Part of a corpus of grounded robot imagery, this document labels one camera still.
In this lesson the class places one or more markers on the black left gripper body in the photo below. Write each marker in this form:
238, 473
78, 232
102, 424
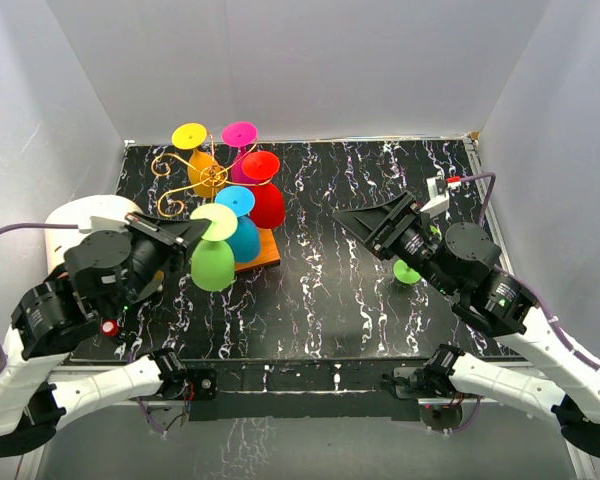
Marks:
153, 254

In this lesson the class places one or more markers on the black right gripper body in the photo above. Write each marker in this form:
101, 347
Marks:
415, 246

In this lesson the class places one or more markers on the green plastic wine glass front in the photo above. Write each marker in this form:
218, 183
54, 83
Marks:
213, 261

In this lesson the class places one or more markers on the green plastic wine glass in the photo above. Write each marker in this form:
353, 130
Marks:
213, 261
407, 272

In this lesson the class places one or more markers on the orange plastic wine glass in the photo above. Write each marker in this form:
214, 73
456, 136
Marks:
201, 165

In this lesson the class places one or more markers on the blue plastic wine glass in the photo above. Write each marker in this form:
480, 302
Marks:
245, 241

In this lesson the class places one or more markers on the red plastic wine glass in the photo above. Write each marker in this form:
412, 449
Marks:
269, 209

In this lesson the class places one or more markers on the magenta plastic wine glass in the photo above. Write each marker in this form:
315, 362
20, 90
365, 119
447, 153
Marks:
243, 137

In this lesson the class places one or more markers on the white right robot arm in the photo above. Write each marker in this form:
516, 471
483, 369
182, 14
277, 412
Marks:
461, 263

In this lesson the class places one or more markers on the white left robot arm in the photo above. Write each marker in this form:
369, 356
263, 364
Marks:
97, 280

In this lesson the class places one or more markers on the green plastic wine glass rear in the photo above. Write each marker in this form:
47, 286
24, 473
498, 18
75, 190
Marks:
407, 272

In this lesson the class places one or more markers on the red emergency stop button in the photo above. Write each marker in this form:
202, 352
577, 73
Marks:
110, 328

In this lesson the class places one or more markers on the white orange cylindrical container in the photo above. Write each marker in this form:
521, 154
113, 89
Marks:
75, 220

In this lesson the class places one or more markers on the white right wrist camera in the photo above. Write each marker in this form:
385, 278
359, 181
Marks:
439, 189

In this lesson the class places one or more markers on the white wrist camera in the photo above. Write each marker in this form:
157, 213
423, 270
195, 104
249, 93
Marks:
97, 223
439, 189

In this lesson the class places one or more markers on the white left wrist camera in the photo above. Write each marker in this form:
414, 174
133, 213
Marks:
97, 223

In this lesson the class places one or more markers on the gold wire wine glass rack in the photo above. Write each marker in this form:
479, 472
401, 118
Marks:
244, 185

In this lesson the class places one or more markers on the aluminium front frame rail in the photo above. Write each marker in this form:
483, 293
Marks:
309, 421

